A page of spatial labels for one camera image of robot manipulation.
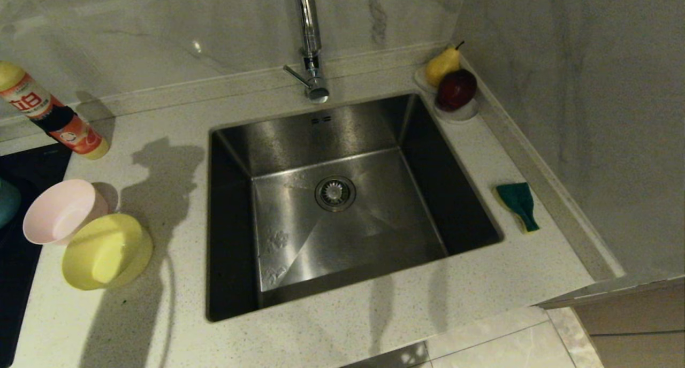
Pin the blue plastic bowl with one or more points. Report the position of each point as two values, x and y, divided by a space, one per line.
8 202

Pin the light wood cabinet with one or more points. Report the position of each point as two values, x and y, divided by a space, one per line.
642 325

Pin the orange yellow detergent bottle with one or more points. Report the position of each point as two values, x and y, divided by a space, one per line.
37 103

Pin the yellow pear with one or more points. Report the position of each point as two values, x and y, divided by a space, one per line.
441 67

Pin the chrome faucet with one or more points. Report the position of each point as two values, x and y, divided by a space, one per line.
310 31

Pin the stainless steel sink basin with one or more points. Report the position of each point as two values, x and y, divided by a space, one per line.
374 223

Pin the yellow plastic bowl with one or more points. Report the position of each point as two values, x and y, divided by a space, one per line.
104 253

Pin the dark red apple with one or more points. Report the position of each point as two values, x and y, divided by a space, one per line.
456 90

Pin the black glass cooktop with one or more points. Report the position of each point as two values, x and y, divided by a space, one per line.
27 165

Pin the pink plastic bowl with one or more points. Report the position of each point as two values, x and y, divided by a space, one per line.
61 213

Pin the small white dish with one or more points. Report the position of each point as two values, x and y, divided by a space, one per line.
420 79
465 115

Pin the green and yellow sponge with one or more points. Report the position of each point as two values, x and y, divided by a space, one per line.
518 202

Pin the round metal drain strainer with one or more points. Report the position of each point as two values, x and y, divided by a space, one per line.
335 192

